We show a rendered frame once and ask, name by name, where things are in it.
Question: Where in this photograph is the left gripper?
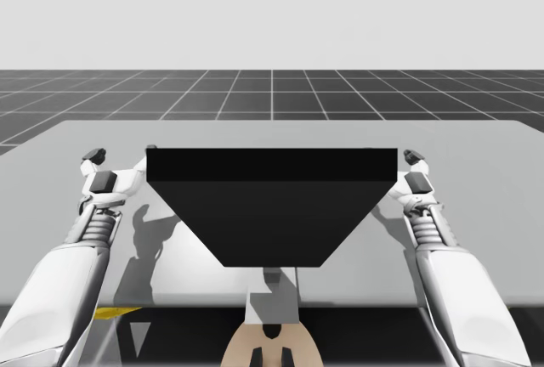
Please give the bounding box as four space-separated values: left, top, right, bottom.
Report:
78 144 159 207

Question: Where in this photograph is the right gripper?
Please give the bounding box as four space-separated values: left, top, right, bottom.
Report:
388 149 436 208

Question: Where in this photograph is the black screen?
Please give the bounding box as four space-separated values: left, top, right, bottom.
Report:
145 148 400 268

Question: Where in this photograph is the grey stand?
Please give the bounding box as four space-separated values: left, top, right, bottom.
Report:
243 265 302 325

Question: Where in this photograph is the tan robot part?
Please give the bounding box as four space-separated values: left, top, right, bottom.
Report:
220 322 325 367

